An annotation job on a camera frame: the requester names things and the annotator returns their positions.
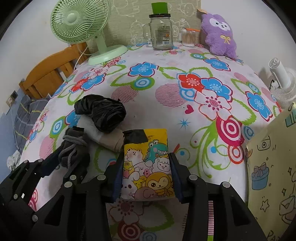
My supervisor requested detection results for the grey drawstring pouch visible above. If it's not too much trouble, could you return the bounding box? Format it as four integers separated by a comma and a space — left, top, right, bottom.
58, 126, 90, 169

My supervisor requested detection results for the green desk fan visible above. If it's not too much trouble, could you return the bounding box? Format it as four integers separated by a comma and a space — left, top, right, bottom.
51, 0, 127, 65

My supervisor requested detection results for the purple plush bunny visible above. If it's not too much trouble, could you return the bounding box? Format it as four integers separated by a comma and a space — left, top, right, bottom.
199, 10, 237, 59

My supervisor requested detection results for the green patterned cardboard panel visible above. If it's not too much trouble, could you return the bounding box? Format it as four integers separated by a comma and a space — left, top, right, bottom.
103, 0, 201, 46

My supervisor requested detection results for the cotton swab jar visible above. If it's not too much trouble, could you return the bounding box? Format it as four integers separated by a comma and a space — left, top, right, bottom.
181, 28, 200, 47

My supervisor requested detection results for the green cup on jar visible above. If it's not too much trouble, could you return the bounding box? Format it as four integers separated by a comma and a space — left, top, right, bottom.
151, 2, 168, 15

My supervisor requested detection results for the white fan power cord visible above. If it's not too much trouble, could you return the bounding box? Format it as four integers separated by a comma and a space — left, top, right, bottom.
73, 45, 90, 71

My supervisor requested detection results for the wall power outlet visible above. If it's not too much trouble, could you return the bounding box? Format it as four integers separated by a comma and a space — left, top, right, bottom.
6, 90, 18, 107

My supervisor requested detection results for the cartoon animal tissue pack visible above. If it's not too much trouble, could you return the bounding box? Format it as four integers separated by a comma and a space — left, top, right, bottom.
120, 128, 175, 201

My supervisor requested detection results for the floral tablecloth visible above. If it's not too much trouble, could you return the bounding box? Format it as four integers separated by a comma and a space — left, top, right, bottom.
19, 41, 284, 241

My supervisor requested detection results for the grey plaid pillow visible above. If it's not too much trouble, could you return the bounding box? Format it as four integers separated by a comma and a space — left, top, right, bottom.
14, 95, 50, 153

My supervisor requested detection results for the glass mason jar mug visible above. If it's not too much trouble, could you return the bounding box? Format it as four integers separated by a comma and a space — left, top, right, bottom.
142, 14, 173, 51

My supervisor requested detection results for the blue bed sheet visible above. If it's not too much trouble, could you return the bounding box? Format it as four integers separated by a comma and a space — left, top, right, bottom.
0, 89, 24, 182

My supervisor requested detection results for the yellow fabric storage box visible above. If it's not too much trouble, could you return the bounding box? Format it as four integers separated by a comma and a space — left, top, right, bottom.
246, 103, 295, 240

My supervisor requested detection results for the white standing fan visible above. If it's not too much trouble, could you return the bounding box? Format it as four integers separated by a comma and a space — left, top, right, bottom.
268, 58, 295, 109

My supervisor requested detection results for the crumpled white cloth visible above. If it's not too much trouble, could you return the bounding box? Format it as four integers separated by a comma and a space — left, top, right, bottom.
6, 150, 21, 172

